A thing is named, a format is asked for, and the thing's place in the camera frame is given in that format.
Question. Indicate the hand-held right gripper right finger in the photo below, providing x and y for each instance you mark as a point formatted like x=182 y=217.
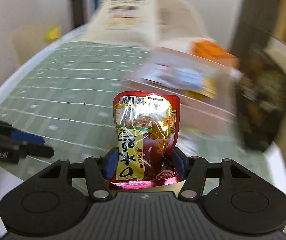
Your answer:
x=180 y=165

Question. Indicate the red foil snack packet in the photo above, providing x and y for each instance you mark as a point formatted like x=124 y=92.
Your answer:
x=143 y=130

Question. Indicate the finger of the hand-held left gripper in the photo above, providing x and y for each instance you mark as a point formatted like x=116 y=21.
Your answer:
x=28 y=138
x=38 y=152

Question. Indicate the pink cardboard gift box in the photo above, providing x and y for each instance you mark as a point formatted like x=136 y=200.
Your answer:
x=203 y=110

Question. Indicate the black printed snack bag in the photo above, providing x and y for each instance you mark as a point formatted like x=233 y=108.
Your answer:
x=263 y=97

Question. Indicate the blue and white snack packet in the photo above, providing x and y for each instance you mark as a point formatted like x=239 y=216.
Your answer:
x=178 y=76

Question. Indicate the beige printed mesh food cover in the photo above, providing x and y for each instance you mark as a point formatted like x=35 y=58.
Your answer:
x=133 y=17

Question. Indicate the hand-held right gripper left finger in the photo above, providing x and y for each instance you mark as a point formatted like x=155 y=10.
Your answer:
x=111 y=163

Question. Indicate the green checked tablecloth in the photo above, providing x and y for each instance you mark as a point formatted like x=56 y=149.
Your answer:
x=70 y=87

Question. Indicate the dark glass cabinet door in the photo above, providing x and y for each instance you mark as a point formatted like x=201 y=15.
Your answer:
x=258 y=12

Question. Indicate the yellow plastic bag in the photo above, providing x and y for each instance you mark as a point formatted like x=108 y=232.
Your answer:
x=53 y=34

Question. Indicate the orange cardboard box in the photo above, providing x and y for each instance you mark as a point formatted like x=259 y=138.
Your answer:
x=213 y=52

